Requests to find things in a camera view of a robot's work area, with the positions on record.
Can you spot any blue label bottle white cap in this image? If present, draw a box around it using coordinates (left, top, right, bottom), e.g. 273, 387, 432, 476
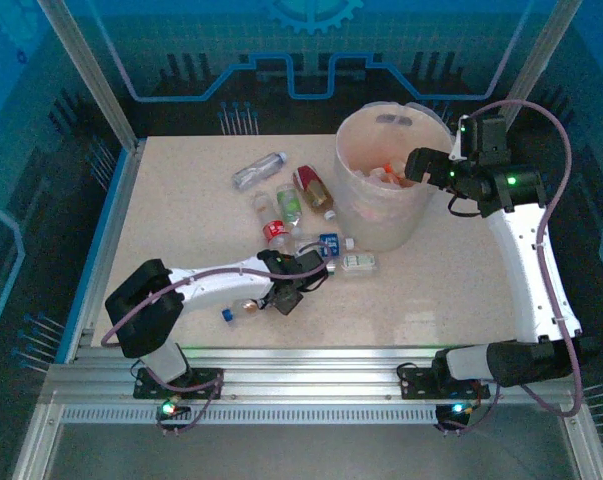
294, 232, 356, 259

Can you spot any orange label bottle orange cap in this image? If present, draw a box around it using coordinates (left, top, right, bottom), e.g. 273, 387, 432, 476
378, 158, 407, 184

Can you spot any green white label bottle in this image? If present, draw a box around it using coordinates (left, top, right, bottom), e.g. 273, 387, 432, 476
328, 252, 381, 276

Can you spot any green label plastic bottle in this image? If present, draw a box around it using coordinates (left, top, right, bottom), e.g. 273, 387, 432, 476
275, 184, 303, 236

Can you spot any amber tea bottle red label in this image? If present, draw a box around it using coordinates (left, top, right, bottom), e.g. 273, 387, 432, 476
291, 164, 338, 222

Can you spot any white plastic bin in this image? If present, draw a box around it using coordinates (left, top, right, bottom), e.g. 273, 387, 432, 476
333, 99, 456, 254

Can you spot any clear water bottle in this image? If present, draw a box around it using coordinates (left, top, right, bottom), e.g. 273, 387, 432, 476
230, 151, 289, 192

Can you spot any arm base LED board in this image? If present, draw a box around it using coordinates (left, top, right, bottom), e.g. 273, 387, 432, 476
155, 399, 192, 422
434, 399, 475, 424

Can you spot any aluminium front rail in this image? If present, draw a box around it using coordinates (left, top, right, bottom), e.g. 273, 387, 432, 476
45, 346, 582, 407

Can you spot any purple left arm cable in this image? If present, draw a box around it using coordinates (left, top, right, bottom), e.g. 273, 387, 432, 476
99, 239, 332, 437

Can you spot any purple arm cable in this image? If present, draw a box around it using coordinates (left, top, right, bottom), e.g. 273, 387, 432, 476
99, 239, 332, 437
463, 99, 585, 435

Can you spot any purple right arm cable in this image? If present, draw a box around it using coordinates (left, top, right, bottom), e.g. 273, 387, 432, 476
463, 99, 585, 435

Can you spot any white slotted cable duct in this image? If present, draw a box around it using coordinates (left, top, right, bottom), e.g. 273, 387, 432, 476
60, 403, 482, 426

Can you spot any aluminium frame post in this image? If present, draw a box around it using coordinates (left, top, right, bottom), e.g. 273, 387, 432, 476
483, 0, 587, 154
34, 0, 147, 154

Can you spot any aluminium table side rail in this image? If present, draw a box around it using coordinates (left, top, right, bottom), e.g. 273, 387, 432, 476
55, 138, 148, 365

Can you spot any aluminium frame leg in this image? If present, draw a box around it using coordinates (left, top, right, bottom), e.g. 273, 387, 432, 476
559, 402, 603, 480
10, 402, 67, 480

